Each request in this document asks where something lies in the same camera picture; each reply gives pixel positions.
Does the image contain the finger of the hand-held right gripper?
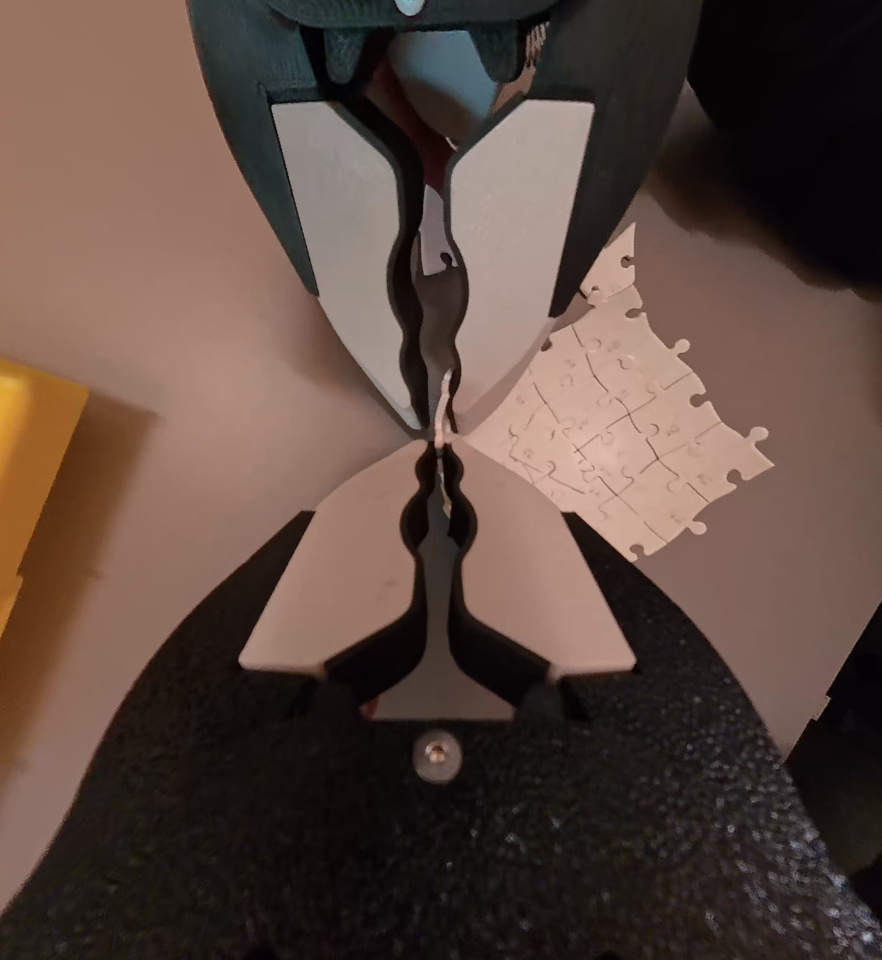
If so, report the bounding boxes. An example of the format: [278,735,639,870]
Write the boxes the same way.
[443,97,597,436]
[269,96,431,432]

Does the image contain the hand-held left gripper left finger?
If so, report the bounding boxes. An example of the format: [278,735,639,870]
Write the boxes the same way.
[238,439,438,706]

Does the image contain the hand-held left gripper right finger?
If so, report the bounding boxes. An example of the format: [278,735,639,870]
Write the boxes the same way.
[444,442,639,708]

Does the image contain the partly built white puzzle ball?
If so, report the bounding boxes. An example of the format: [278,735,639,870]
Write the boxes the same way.
[432,306,777,564]

